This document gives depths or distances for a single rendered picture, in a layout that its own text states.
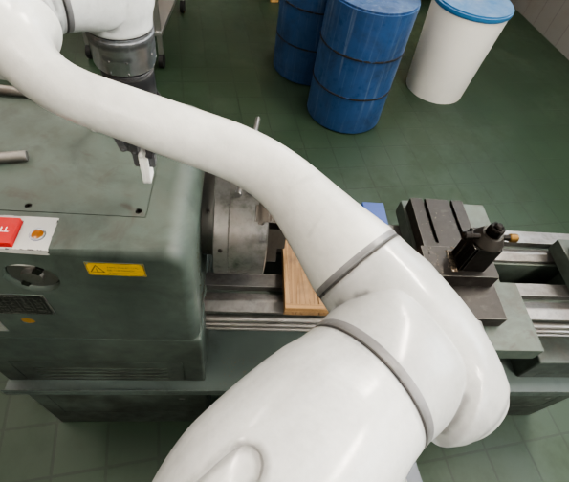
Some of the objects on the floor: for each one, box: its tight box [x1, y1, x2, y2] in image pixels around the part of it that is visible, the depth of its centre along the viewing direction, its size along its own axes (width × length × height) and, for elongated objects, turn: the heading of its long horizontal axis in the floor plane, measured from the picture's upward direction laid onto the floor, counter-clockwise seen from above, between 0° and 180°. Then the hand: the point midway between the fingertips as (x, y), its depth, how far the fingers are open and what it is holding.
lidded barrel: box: [406, 0, 514, 104], centre depth 330 cm, size 60×60×73 cm
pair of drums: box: [274, 0, 421, 134], centre depth 303 cm, size 73×119×88 cm, turn 7°
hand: (145, 164), depth 77 cm, fingers closed
